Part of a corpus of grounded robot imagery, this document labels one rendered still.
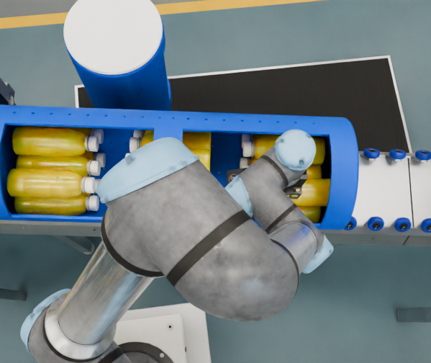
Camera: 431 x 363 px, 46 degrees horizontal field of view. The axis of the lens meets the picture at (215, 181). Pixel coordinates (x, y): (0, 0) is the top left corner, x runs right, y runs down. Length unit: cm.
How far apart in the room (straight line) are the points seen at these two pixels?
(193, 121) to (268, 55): 151
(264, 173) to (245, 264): 43
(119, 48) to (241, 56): 125
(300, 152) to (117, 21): 79
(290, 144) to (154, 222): 45
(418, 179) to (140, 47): 88
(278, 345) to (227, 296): 183
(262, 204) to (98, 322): 35
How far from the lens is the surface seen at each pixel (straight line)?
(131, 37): 151
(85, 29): 155
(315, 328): 239
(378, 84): 257
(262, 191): 93
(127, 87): 154
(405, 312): 242
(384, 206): 154
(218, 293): 54
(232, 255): 53
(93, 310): 75
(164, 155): 56
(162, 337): 109
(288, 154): 94
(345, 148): 121
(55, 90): 266
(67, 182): 127
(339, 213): 123
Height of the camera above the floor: 233
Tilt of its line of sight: 75 degrees down
